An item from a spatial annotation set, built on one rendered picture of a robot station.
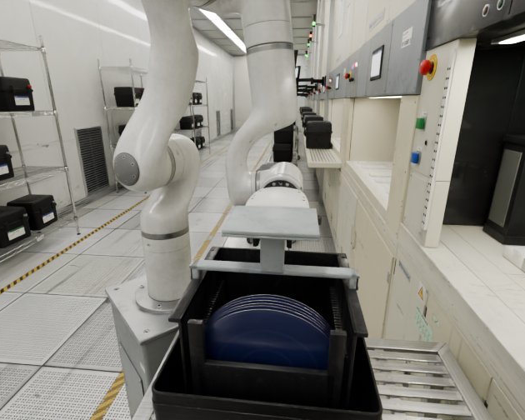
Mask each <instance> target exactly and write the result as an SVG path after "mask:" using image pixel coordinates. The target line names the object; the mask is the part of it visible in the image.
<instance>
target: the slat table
mask: <svg viewBox="0 0 525 420"><path fill-rule="evenodd" d="M178 334H179V329H178V331H177V334H176V335H175V337H174V339H173V340H172V343H171V345H170V347H169V349H168V350H167V353H166V355H165V356H164V358H163V360H162V362H161V364H160V366H159V368H158V370H157V372H156V374H155V376H154V378H153V379H152V381H151V383H150V385H149V387H148V389H147V391H146V393H145V395H144V397H143V399H142V401H141V402H140V404H139V406H138V408H137V411H136V412H135V414H134V416H133V418H132V420H156V418H155V412H154V409H153V402H152V385H153V382H154V380H155V378H156V376H157V375H158V373H159V371H160V369H161V367H162V365H163V363H164V361H165V359H166V358H167V356H168V354H169V352H170V350H171V348H172V346H173V344H174V343H175V341H176V339H177V337H178ZM365 342H366V345H367V350H368V354H369V357H370V358H375V361H371V364H372V369H374V370H378V371H379V372H374V377H375V379H376V382H381V383H382V385H377V389H378V392H379V395H383V396H386V397H387V399H382V398H381V402H382V409H383V410H388V411H391V414H382V420H450V419H440V418H437V417H438V415H446V416H455V417H465V418H466V420H493V418H492V417H491V415H490V413H489V412H488V410H487V409H486V407H485V406H484V404H483V402H482V400H481V398H480V397H479V396H478V394H477V392H476V391H475V389H474V387H473V385H472V384H471V383H470V381H469V380H468V377H467V376H466V374H465V373H464V371H463V370H462V368H461V366H460V365H459V363H458V361H457V359H456V358H455V357H454V355H453V353H452V352H451V350H450V348H449V347H448V345H447V344H446V343H445V342H421V341H408V340H396V339H384V338H371V337H365ZM387 359H388V360H399V361H411V362H423V363H428V365H424V364H413V363H401V362H388V360H387ZM391 371H396V372H408V373H426V376H417V375H406V374H395V373H391ZM395 383H401V384H412V385H423V388H416V387H396V384H395ZM444 388H450V390H451V391H448V390H443V389H444ZM400 397H403V398H421V402H413V401H403V400H401V398H400ZM441 400H443V401H454V402H457V404H458V405H452V404H441ZM405 412H408V413H417V417H412V416H407V415H406V413H405Z"/></svg>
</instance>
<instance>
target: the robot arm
mask: <svg viewBox="0 0 525 420"><path fill-rule="evenodd" d="M141 2H142V5H143V8H144V11H145V13H146V16H147V22H148V26H149V32H150V54H149V61H148V69H147V80H146V85H145V88H144V92H143V95H142V98H141V100H140V102H139V104H138V105H137V108H136V110H135V111H134V113H133V115H132V116H131V118H130V120H129V122H128V123H127V126H126V127H125V128H124V130H123V132H122V135H121V137H120V138H119V140H118V143H117V146H116V149H115V152H114V155H113V170H114V172H115V176H116V177H117V180H118V181H119V182H120V183H121V184H122V185H123V186H124V187H125V188H127V189H129V190H132V191H134V192H140V193H143V192H149V191H152V194H151V195H150V197H149V199H148V200H147V201H146V203H145V204H144V206H143V208H142V211H141V212H140V217H139V221H140V229H141V236H142V249H143V256H144V262H145V268H146V275H147V281H146V282H145V283H143V284H142V285H140V286H139V288H138V289H137V291H136V293H135V301H136V304H137V305H138V306H139V307H140V308H141V309H142V310H144V311H147V312H150V313H172V311H173V309H174V308H175V306H176V305H177V303H178V301H179V299H180V298H181V296H182V295H183V293H184V291H185V290H186V288H187V286H188V284H189V283H190V282H191V269H190V268H189V266H190V265H191V263H192V254H191V243H190V232H189V221H188V208H189V204H190V201H191V199H192V196H193V193H194V190H195V188H196V186H197V183H198V178H199V173H200V167H201V162H200V156H199V152H198V149H197V147H196V145H195V143H194V142H193V141H192V140H191V139H190V138H188V137H186V136H183V135H181V134H172V133H173V130H174V128H175V127H176V126H177V124H178V122H179V121H180V119H181V118H182V116H183V114H184V113H185V112H186V110H187V108H188V104H189V103H190V100H191V97H192V95H193V89H194V85H195V81H196V76H197V71H198V62H199V51H198V44H197V41H196V38H195V36H194V33H193V27H192V23H191V18H190V13H189V6H190V5H191V6H193V7H195V8H198V9H201V10H203V11H206V12H210V13H216V14H222V15H228V14H234V13H237V14H240V15H241V17H242V29H243V36H244V43H245V50H246V58H247V70H248V77H249V83H250V90H251V97H252V111H251V114H250V116H249V118H248V119H247V121H246V122H245V123H244V124H243V125H242V127H241V128H240V129H239V130H238V132H237V133H236V135H235V136H234V138H233V139H232V141H231V143H230V145H229V148H228V150H227V155H226V164H225V165H226V177H227V189H228V194H229V195H228V196H229V197H230V200H231V203H232V205H233V206H235V207H236V206H258V207H280V208H309V204H308V200H307V198H306V196H305V194H304V193H303V175H302V173H301V171H300V170H299V169H298V167H296V166H295V165H294V164H292V163H290V162H279V163H277V164H275V165H273V166H272V167H271V168H270V169H268V170H264V171H257V172H249V171H248V165H247V158H248V153H249V150H250V148H251V147H252V145H253V144H254V143H255V142H256V141H257V140H258V139H259V138H261V137H263V136H265V135H267V134H269V133H272V132H275V131H277V130H279V129H282V128H285V127H287V126H289V125H291V124H293V123H294V122H295V121H296V119H297V116H298V99H297V86H296V73H295V61H294V48H293V28H292V16H291V6H290V0H141Z"/></svg>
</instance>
